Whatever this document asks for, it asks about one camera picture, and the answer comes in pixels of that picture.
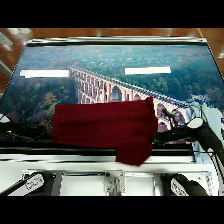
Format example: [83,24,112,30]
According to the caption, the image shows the red T-shirt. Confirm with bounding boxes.
[49,96,160,167]

